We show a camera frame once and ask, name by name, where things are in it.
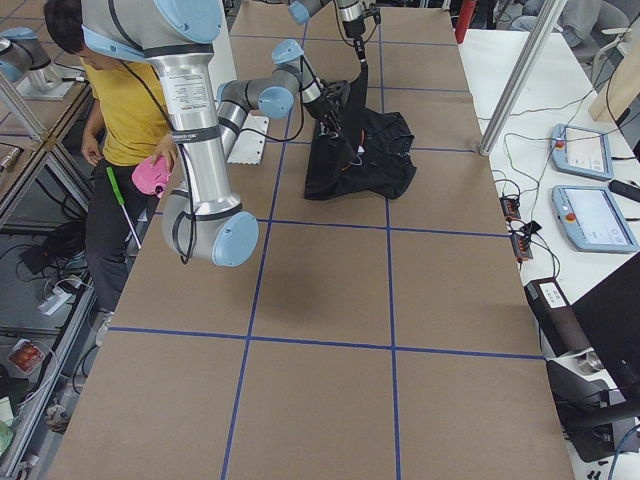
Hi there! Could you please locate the blue teach pendant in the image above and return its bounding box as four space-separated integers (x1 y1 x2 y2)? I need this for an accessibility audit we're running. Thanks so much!
551 185 639 254
550 124 613 181

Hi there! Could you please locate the green handled stick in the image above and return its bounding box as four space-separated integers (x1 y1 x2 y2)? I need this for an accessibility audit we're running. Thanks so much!
105 166 141 249

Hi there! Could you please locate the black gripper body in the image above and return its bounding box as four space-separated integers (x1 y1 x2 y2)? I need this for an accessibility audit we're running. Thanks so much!
347 30 366 60
309 82 350 130

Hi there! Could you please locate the black box with label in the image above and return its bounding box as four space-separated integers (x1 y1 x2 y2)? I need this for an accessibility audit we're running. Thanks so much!
524 277 590 356

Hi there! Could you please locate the black graphic t-shirt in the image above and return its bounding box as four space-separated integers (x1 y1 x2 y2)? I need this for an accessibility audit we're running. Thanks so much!
304 69 416 201

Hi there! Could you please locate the near blue teach pendant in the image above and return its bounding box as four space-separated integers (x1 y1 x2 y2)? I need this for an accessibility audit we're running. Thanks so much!
551 185 639 254

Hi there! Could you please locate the red cylinder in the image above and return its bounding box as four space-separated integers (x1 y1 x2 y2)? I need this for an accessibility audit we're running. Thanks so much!
454 0 476 45

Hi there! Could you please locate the far blue teach pendant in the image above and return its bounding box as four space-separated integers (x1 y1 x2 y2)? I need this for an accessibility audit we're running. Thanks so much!
550 124 613 181

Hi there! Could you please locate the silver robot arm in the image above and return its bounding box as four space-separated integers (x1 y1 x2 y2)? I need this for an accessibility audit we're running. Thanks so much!
285 0 381 71
82 1 343 267

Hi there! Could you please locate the aluminium frame post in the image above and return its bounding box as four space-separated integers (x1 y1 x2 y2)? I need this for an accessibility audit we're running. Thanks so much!
479 0 567 156

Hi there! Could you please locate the person in yellow shirt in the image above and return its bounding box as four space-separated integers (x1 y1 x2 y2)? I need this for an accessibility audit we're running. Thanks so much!
43 0 177 342

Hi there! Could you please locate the pink toy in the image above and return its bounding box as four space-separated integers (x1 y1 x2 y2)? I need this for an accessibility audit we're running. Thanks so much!
131 156 171 198

